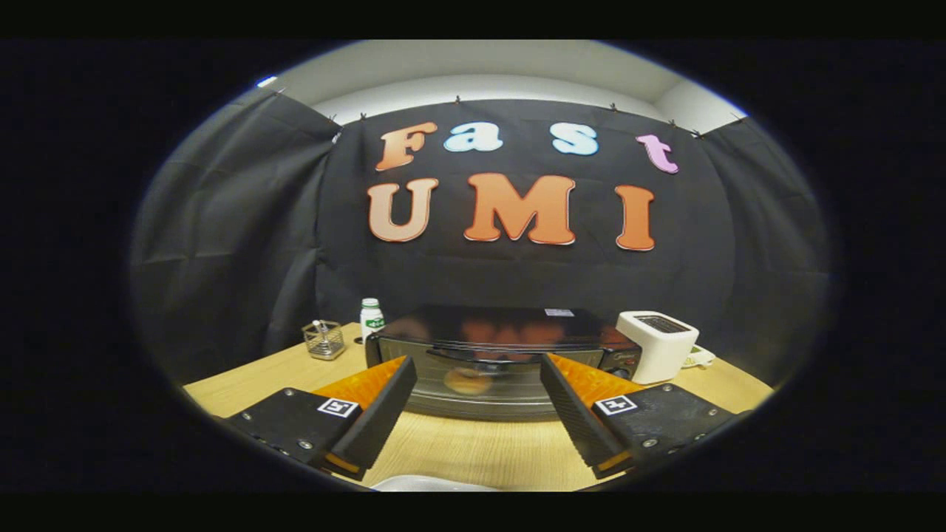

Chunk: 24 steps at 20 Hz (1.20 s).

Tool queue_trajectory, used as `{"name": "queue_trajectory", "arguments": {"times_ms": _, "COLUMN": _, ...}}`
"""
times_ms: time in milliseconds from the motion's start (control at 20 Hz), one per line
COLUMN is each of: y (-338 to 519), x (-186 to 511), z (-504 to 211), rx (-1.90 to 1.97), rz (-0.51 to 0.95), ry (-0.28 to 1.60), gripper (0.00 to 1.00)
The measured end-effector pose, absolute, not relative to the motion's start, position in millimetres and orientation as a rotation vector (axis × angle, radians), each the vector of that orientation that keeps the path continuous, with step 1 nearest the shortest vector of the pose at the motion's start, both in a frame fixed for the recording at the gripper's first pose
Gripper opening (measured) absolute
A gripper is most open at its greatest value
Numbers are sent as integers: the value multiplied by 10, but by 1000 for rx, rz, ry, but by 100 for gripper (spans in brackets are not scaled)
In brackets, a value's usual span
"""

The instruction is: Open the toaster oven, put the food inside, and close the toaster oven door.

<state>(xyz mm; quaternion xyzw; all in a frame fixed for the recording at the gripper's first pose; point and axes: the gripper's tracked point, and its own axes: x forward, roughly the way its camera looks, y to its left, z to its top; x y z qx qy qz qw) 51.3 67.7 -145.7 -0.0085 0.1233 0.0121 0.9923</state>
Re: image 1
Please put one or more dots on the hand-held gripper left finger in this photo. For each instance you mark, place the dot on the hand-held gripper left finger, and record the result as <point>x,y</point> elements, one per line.
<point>384,417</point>

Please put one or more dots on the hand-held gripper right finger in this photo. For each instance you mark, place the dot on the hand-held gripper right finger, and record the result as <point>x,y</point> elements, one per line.
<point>573,417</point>

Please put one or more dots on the brown bread roll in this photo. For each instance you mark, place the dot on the brown bread roll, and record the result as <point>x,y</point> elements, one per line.
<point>467,382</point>

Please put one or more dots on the black toaster oven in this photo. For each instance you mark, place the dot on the black toaster oven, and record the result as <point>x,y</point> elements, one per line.
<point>488,325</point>

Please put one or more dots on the white toaster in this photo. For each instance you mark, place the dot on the white toaster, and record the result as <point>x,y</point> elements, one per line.
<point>658,351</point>

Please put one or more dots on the white plate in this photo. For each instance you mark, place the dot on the white plate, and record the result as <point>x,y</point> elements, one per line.
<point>429,485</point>

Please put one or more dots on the white bottle green label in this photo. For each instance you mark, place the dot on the white bottle green label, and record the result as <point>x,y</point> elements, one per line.
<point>372,318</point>

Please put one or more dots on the small white stick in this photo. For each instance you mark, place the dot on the small white stick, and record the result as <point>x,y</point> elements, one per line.
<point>320,326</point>

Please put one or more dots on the ceiling light panel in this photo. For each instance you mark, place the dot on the ceiling light panel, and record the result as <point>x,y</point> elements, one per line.
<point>267,81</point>

